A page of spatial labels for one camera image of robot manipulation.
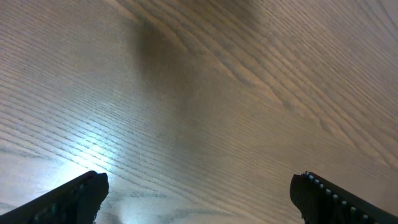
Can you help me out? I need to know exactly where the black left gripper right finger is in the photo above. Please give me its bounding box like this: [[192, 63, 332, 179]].
[[290, 171, 397, 224]]

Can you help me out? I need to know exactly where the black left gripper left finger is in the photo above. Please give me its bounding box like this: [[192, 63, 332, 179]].
[[1, 170, 109, 224]]

